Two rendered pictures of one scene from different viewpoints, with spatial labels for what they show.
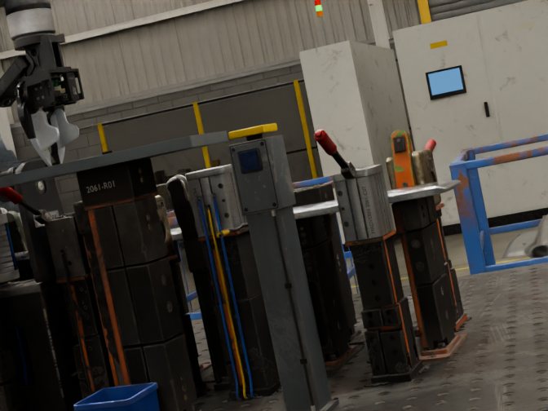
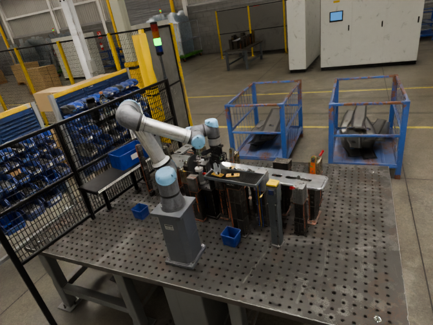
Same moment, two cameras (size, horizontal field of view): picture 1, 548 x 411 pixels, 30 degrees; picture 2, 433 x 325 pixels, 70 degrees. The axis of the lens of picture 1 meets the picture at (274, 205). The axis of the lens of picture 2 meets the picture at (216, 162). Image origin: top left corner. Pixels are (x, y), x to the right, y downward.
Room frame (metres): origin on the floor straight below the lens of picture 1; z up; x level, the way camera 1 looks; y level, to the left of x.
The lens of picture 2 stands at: (0.05, -0.04, 2.10)
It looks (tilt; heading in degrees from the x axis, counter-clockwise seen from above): 26 degrees down; 13
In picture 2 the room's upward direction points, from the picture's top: 10 degrees counter-clockwise
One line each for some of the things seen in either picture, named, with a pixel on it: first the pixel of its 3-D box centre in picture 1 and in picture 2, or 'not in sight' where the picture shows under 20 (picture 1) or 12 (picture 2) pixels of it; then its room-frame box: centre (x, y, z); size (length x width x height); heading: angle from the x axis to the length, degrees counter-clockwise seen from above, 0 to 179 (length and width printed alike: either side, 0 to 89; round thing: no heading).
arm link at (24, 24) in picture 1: (33, 26); (214, 140); (1.72, 0.33, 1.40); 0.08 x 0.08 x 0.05
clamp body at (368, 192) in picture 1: (377, 273); (300, 208); (1.72, -0.15, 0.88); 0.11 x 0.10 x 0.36; 157
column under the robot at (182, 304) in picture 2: not in sight; (196, 294); (1.50, 0.60, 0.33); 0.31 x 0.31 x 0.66; 76
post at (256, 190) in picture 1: (283, 276); (275, 215); (1.61, 0.01, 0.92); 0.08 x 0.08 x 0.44; 67
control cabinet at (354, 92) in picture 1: (363, 122); (304, 24); (10.96, -1.11, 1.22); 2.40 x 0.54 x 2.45; 162
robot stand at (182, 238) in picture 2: not in sight; (180, 231); (1.50, 0.60, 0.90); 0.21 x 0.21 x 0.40; 76
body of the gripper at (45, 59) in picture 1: (45, 73); (217, 153); (1.72, 0.33, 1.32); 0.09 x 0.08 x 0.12; 56
